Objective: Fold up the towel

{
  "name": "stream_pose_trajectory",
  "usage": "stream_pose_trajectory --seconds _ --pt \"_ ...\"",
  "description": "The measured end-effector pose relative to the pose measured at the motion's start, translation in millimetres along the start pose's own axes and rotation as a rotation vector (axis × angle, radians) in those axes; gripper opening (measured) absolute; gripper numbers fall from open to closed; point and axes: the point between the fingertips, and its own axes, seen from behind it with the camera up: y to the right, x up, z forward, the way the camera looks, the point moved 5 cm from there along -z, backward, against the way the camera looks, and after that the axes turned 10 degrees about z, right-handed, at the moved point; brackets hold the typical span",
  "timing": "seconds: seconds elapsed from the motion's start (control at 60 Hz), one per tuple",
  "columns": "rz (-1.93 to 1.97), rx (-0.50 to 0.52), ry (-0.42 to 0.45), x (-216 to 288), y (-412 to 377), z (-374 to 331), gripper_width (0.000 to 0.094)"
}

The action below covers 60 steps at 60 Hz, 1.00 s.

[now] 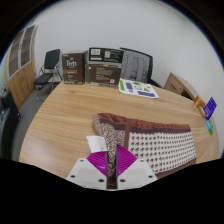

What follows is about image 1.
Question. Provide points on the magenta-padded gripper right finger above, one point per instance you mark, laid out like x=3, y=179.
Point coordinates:
x=131, y=170

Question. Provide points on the white printed sheet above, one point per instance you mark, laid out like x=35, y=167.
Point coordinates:
x=138, y=89

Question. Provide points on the orange box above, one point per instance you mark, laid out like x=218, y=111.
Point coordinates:
x=200, y=105

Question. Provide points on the black mesh office chair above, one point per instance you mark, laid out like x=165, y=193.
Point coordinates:
x=135, y=66

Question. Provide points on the purple standing card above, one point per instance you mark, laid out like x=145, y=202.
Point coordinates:
x=210, y=107

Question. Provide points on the small brown cardboard box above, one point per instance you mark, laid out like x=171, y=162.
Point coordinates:
x=73, y=68

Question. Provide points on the wooden side desk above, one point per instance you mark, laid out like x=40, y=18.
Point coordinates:
x=178, y=85

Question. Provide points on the black leather armchair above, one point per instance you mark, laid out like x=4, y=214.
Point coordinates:
x=8, y=120

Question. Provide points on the blue box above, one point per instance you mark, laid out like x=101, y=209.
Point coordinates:
x=208, y=125

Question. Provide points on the large dark cardboard box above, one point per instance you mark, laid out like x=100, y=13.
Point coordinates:
x=103, y=71

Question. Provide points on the brown patterned towel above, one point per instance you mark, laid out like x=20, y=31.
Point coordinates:
x=160, y=146

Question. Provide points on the green box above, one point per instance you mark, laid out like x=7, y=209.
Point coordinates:
x=212, y=130

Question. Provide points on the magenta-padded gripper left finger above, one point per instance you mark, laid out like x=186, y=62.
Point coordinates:
x=90, y=170

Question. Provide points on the black visitor chair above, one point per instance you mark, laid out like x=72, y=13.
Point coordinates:
x=51, y=60

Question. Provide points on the wooden glass-door cabinet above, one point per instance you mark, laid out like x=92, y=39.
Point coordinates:
x=20, y=80

